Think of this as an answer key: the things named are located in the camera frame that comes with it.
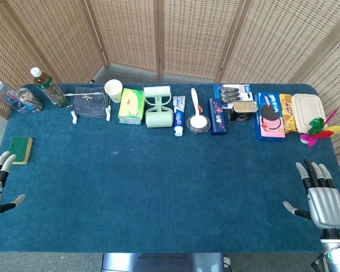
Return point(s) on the white dish brush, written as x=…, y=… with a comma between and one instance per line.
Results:
x=196, y=112

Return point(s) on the green tea bottle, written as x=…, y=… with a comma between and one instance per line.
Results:
x=51, y=90

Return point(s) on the green lint roller brush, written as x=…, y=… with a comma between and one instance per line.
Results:
x=158, y=107

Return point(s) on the clear water bottle white cap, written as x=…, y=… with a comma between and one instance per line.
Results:
x=6, y=95

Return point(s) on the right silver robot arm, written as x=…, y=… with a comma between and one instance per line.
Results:
x=336, y=250

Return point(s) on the dark blue slim box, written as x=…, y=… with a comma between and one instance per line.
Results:
x=217, y=116

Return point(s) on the pink blue cookie box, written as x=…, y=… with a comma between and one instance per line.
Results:
x=270, y=116

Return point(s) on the green tissue box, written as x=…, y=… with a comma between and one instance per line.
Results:
x=131, y=106

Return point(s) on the canned meat tin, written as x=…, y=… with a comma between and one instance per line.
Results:
x=243, y=111

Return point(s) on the yellow wafer pack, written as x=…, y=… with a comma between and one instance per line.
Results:
x=287, y=114

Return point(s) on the cream paper cup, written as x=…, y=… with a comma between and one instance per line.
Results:
x=113, y=90

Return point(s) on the white toothpaste tube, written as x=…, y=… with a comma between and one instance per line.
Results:
x=179, y=116

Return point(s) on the clear round dish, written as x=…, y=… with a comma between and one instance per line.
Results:
x=198, y=129

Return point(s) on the green and yellow sponge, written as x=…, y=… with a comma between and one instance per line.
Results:
x=21, y=149

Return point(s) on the wicker folding screen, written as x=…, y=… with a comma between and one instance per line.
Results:
x=170, y=37

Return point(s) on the beige lunch box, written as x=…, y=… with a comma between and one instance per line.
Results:
x=307, y=112

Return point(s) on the dark grey folded towel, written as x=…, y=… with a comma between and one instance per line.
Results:
x=90, y=103

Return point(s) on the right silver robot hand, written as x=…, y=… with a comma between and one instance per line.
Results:
x=326, y=206

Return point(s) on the binder clips blister pack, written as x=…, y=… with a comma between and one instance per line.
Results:
x=232, y=95

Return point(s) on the clear jar of snacks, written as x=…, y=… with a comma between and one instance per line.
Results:
x=29, y=99

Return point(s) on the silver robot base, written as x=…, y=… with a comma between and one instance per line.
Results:
x=163, y=262

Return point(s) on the blue table mat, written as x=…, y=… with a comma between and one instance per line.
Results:
x=164, y=184

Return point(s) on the colourful feather shuttlecock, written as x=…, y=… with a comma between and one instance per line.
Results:
x=317, y=130

